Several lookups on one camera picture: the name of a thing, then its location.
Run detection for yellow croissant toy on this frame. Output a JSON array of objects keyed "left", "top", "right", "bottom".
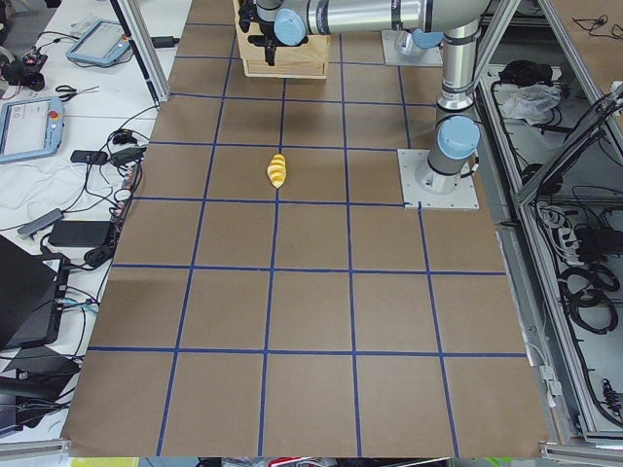
[{"left": 267, "top": 154, "right": 287, "bottom": 190}]

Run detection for black power adapter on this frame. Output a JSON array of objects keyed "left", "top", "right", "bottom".
[{"left": 151, "top": 36, "right": 180, "bottom": 49}]

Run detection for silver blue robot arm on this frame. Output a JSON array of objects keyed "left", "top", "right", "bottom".
[{"left": 238, "top": 0, "right": 488, "bottom": 195}]

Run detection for aluminium frame post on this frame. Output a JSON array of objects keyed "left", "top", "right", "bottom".
[{"left": 110, "top": 0, "right": 170, "bottom": 108}]

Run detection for far blue teach pendant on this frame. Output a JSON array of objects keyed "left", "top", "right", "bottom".
[{"left": 65, "top": 19, "right": 130, "bottom": 68}]

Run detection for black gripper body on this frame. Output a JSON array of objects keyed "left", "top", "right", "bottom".
[{"left": 238, "top": 0, "right": 282, "bottom": 48}]

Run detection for black handled scissors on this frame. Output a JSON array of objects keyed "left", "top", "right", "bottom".
[{"left": 55, "top": 85, "right": 99, "bottom": 102}]

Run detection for grey rear mounting plate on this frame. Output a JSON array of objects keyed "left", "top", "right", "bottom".
[{"left": 382, "top": 29, "right": 444, "bottom": 68}]

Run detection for wooden drawer cabinet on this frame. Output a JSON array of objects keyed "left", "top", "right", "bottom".
[{"left": 233, "top": 1, "right": 331, "bottom": 80}]

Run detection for coiled black cables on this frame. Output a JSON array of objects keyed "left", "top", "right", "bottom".
[{"left": 557, "top": 265, "right": 622, "bottom": 337}]

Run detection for blue teach pendant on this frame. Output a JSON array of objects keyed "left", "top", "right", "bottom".
[
  {"left": 1, "top": 96, "right": 64, "bottom": 164},
  {"left": 65, "top": 19, "right": 130, "bottom": 68}
]

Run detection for near blue teach pendant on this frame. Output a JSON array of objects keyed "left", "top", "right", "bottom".
[{"left": 1, "top": 96, "right": 64, "bottom": 164}]

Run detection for black power brick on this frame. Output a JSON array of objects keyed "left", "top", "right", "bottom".
[{"left": 49, "top": 220, "right": 111, "bottom": 247}]

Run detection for white cloth bundle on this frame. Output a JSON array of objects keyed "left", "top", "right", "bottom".
[{"left": 500, "top": 85, "right": 562, "bottom": 125}]

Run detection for black laptop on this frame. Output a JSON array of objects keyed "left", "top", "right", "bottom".
[{"left": 1, "top": 237, "right": 69, "bottom": 350}]

